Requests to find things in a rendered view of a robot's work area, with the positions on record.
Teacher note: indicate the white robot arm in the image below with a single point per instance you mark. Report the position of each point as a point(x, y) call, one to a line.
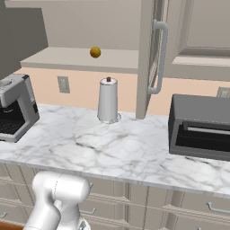
point(57, 191)

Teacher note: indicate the beige open cabinet door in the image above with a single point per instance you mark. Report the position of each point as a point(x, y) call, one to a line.
point(144, 60)

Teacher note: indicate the beige closed cabinet door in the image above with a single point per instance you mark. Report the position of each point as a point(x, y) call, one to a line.
point(203, 27)

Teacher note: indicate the white paper towel roll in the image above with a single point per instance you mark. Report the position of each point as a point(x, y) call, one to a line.
point(107, 101)

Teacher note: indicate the yellow-brown round fruit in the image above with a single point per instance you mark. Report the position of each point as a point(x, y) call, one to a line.
point(95, 52)

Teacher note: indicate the beige drawer front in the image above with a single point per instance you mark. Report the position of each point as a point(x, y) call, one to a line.
point(104, 211)
point(197, 209)
point(107, 188)
point(12, 211)

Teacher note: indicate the dark grey toaster oven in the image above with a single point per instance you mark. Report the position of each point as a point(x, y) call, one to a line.
point(197, 113)

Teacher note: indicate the grey coffee machine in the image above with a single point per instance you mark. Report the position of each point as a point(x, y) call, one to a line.
point(18, 99)

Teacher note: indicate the grey wall outlet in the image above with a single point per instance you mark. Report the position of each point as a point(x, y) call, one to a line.
point(63, 84)
point(224, 92)

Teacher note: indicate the beige wall cabinet body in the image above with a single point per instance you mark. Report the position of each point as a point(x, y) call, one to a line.
point(84, 60)

